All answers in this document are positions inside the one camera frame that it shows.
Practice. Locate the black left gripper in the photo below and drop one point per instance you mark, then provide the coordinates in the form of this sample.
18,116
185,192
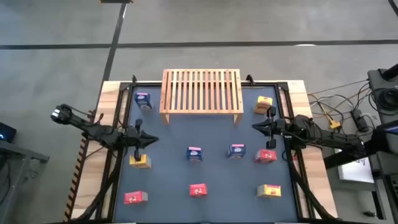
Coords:
133,138

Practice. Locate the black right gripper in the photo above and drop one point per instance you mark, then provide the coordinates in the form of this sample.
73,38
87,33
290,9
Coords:
278,128

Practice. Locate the yellow Corn Pops cereal box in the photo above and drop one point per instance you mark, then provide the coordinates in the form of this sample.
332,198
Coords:
263,101
267,191
145,162

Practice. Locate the red Froot Loops cereal box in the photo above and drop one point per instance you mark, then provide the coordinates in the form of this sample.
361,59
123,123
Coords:
198,190
136,197
265,156

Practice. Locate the blue Frosted Flakes cereal box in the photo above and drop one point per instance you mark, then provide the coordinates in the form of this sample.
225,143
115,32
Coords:
194,154
143,99
236,152

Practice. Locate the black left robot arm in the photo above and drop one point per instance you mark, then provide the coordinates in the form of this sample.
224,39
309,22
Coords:
93,130

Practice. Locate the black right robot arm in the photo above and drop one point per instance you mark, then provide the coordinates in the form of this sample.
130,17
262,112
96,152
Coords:
329,138

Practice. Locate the wooden slatted shelf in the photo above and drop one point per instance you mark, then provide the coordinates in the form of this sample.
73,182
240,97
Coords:
199,111

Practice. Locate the small black clamp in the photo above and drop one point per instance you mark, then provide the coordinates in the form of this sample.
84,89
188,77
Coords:
249,79
134,79

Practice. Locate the blue-grey table mat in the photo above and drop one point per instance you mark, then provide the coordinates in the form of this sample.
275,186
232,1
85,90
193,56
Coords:
217,174

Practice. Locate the yellow plug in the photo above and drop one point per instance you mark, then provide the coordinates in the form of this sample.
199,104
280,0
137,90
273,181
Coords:
335,125

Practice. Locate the black diagonal beam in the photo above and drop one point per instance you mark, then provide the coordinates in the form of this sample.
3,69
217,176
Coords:
339,159

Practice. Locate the yellow black hazard strip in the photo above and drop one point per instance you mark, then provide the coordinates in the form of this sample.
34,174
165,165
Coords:
73,188

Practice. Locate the black power strip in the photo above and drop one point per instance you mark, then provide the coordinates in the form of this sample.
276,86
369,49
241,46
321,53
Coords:
360,120

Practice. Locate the white sheet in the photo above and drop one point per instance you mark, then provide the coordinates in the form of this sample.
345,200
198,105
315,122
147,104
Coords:
354,171

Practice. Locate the dark grey desk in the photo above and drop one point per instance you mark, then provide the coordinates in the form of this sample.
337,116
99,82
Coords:
376,81

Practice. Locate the monitor with blue screen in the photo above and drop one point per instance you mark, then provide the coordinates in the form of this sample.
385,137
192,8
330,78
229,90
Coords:
392,129

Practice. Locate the grey metal side table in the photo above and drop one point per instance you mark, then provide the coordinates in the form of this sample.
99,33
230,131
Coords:
18,152

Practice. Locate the small black floor object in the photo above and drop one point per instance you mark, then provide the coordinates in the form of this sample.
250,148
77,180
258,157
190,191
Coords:
369,214

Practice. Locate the black pole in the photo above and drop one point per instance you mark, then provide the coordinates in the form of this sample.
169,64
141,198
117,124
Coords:
391,72

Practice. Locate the black device with blue light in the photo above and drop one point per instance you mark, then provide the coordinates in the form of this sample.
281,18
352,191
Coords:
7,132

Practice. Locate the black metal table frame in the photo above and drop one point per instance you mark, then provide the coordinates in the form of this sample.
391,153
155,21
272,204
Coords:
267,84

